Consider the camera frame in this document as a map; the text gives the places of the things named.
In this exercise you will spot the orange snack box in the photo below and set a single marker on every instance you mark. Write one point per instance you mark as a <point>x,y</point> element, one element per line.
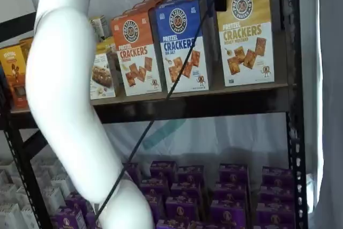
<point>13,78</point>
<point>26,49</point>

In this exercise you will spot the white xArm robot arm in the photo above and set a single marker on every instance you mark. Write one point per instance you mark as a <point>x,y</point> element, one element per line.
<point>67,78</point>

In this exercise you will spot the purple Annie's boxes group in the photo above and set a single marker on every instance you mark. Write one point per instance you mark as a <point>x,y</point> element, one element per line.
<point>206,202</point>

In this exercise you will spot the white fabric curtain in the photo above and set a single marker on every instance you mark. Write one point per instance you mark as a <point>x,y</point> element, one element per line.
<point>327,105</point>

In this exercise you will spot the black metal shelf frame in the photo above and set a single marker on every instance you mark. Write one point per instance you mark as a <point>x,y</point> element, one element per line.
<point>187,111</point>

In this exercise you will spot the purple Annie's box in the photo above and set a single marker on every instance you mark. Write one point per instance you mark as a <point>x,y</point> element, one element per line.
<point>230,213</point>
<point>134,172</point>
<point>77,202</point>
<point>227,226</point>
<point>231,192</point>
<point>186,191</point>
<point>190,175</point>
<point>164,170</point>
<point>273,226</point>
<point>276,195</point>
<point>68,218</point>
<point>154,187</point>
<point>156,208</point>
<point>182,208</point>
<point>233,174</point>
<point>277,176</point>
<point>90,225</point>
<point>177,225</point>
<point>275,214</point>

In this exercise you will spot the yellow honey mustard crackers box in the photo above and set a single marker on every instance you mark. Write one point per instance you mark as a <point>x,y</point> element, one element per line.
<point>246,38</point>

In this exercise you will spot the Simple Mills sweet thins box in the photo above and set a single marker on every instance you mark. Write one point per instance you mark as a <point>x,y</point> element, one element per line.
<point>100,26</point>

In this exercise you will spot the wooden shelf board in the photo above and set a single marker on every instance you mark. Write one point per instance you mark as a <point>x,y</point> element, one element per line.
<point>120,100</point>

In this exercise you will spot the white carton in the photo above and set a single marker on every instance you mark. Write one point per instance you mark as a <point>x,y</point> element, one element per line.
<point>29,219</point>
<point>51,179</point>
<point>8,196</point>
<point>55,199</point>
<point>5,178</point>
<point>10,218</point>
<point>44,163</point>

